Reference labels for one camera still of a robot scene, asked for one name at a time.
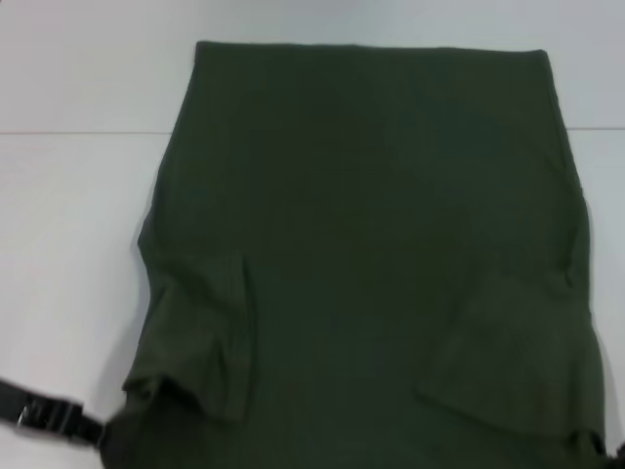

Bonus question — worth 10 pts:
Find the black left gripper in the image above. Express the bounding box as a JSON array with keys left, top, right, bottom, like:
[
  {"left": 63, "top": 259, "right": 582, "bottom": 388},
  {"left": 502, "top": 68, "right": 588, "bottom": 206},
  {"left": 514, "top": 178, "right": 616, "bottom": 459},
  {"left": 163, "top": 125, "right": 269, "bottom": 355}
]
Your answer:
[{"left": 0, "top": 378, "right": 106, "bottom": 448}]

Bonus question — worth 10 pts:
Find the dark green t-shirt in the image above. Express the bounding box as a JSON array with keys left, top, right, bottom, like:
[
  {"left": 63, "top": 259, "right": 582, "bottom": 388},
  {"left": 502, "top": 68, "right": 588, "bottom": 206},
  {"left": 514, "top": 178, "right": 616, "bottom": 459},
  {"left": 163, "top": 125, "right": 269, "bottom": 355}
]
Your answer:
[{"left": 104, "top": 40, "right": 611, "bottom": 469}]

